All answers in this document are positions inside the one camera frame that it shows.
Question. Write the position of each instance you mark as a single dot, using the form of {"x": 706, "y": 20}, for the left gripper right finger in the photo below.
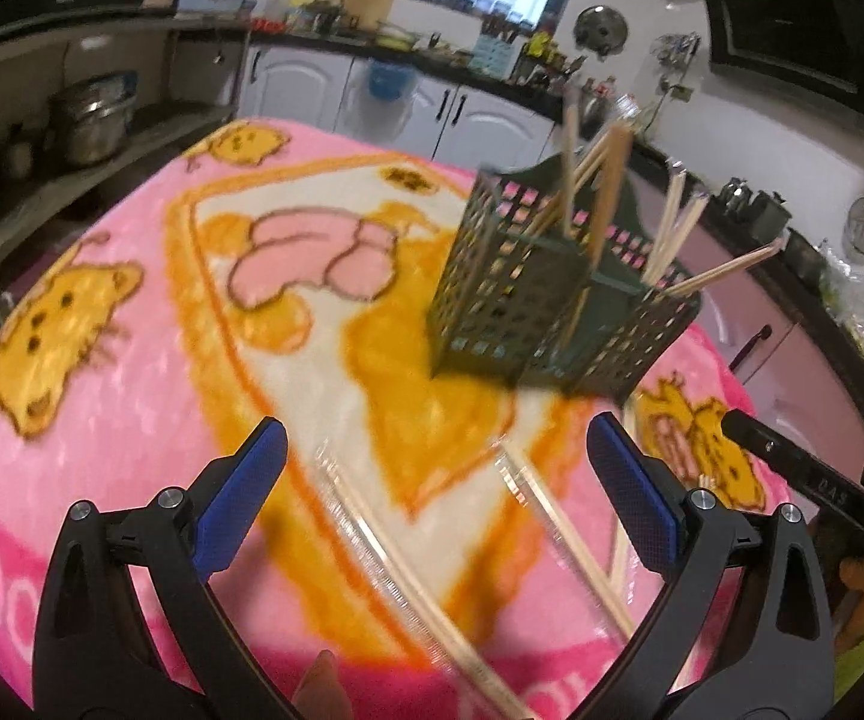
{"x": 774, "y": 659}

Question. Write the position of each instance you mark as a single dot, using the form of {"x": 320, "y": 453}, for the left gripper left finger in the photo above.
{"x": 94, "y": 656}

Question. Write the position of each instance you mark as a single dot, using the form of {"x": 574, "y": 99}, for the chopsticks pair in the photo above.
{"x": 403, "y": 592}
{"x": 531, "y": 491}
{"x": 676, "y": 223}

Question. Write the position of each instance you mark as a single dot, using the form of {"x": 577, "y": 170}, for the bare chopsticks bundle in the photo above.
{"x": 628, "y": 574}

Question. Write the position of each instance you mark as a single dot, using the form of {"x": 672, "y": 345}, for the right hand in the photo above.
{"x": 851, "y": 573}

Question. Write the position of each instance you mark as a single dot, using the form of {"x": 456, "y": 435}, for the left hand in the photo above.
{"x": 320, "y": 695}

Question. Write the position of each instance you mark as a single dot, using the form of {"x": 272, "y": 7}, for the pink cartoon fleece blanket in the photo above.
{"x": 277, "y": 270}

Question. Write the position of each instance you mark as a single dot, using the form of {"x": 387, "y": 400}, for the steel kettle on counter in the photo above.
{"x": 734, "y": 198}

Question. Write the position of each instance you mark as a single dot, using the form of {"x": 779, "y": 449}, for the dark green utensil basket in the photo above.
{"x": 533, "y": 310}

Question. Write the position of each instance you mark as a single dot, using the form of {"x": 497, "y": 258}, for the black range hood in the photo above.
{"x": 808, "y": 50}

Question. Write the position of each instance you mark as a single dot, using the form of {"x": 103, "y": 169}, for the steel pots on shelf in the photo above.
{"x": 91, "y": 120}

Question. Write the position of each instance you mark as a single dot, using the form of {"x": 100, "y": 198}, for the blue hanging bin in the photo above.
{"x": 390, "y": 83}

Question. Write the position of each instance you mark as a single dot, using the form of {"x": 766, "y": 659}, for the steel pot lid on wall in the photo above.
{"x": 601, "y": 30}

